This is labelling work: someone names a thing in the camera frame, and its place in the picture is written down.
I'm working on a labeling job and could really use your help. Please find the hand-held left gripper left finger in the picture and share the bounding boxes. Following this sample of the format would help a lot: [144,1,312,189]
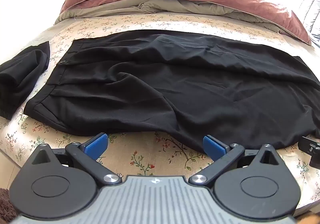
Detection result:
[26,132,123,187]

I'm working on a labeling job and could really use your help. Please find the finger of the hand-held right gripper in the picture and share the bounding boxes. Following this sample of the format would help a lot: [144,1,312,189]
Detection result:
[299,136,320,167]

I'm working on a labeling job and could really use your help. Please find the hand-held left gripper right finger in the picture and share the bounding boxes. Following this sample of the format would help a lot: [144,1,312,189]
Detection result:
[189,135,282,186]

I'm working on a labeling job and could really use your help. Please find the black pants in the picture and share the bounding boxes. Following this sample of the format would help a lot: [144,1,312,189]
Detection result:
[24,29,320,154]

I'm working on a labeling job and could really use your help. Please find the floral bed sheet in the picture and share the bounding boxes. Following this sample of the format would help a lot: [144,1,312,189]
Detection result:
[0,13,320,204]

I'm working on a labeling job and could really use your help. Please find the black knit garment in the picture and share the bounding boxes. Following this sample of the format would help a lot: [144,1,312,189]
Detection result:
[0,41,50,121]

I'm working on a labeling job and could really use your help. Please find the brown rug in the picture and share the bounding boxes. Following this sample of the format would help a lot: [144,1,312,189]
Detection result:
[0,188,18,222]

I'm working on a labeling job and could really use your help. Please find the grey quilted headboard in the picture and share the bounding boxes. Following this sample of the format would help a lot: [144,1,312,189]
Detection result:
[287,0,320,47]

